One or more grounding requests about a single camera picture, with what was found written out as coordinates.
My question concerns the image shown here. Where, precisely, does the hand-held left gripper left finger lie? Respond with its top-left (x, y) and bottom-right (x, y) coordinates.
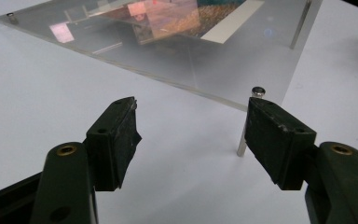
top-left (85, 96), bottom-right (143, 192)

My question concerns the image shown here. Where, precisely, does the clear acrylic frame with posts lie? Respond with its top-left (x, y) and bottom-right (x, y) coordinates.
top-left (0, 0), bottom-right (324, 158)

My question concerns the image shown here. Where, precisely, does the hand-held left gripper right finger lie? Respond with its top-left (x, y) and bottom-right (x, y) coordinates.
top-left (244, 96), bottom-right (318, 191)

